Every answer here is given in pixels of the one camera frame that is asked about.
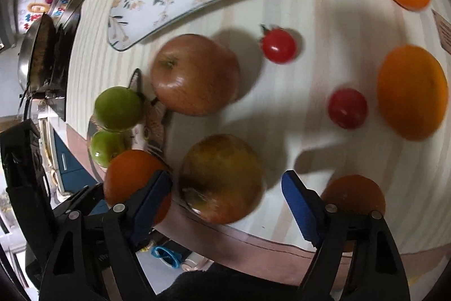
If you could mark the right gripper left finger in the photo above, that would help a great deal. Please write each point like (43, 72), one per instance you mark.
(127, 229)

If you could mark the smaller green apple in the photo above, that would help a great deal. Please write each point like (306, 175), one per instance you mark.
(105, 145)

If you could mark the dark orange tangerine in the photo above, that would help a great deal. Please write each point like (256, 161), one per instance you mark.
(129, 172)

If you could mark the yellowish red apple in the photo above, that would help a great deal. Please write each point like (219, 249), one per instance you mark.
(221, 179)

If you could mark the cherry tomato with stem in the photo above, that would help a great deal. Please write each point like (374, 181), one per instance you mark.
(278, 45)

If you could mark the larger green apple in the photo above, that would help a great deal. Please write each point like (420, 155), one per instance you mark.
(118, 109)

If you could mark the large orange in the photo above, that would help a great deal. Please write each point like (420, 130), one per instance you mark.
(412, 92)

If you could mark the red cherry tomato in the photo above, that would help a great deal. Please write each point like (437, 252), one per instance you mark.
(348, 108)

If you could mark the black induction cooktop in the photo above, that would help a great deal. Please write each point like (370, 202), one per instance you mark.
(62, 52)

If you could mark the striped cat table mat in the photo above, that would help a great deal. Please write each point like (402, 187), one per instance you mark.
(283, 114)

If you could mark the blue cabinet drawers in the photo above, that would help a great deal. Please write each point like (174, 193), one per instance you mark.
(71, 175)

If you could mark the large red apple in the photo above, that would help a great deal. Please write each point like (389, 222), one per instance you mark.
(194, 75)

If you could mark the shaded orange tangerine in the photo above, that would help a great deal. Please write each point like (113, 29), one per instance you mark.
(355, 197)

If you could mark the steel wok with lid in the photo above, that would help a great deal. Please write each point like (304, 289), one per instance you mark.
(36, 55)

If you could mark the blue ring object on floor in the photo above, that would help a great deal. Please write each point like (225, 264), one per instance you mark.
(168, 256)

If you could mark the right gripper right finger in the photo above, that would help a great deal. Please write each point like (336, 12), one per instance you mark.
(325, 227)

